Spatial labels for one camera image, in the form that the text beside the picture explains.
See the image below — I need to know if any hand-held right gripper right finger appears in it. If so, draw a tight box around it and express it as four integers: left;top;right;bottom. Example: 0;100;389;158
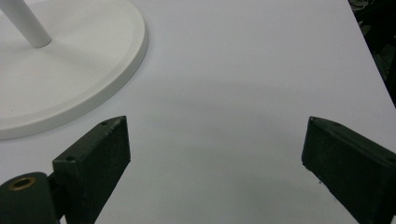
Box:
301;116;396;224

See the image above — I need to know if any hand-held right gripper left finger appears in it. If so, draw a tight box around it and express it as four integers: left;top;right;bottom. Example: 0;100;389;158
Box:
51;115;132;224

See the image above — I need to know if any white round lamp stand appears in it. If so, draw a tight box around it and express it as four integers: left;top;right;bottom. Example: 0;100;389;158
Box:
0;0;149;141

